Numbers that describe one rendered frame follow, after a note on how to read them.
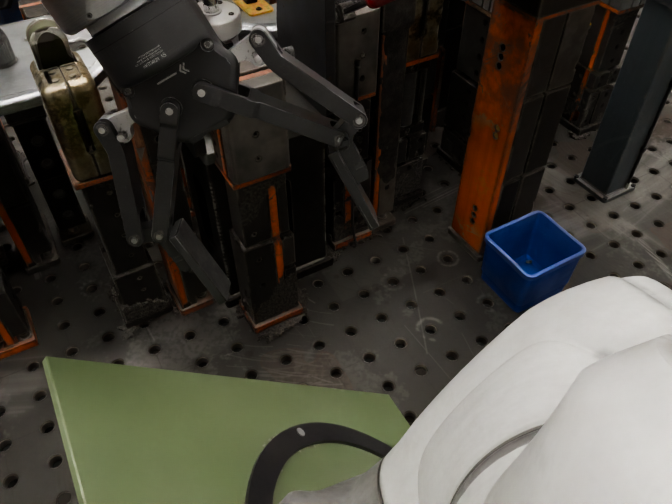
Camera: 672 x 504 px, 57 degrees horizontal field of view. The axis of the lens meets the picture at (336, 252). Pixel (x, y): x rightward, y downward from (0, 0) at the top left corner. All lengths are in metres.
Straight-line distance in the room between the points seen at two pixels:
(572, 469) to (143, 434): 0.29
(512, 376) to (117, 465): 0.23
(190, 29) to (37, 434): 0.58
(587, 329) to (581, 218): 0.73
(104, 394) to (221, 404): 0.10
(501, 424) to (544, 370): 0.04
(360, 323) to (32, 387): 0.44
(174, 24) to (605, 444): 0.33
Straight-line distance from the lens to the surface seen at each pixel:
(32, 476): 0.83
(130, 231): 0.48
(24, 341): 0.93
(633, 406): 0.20
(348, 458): 0.55
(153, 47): 0.41
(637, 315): 0.37
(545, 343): 0.37
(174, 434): 0.44
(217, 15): 0.69
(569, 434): 0.21
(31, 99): 0.82
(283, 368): 0.83
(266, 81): 0.63
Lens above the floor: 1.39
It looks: 46 degrees down
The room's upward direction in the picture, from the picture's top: straight up
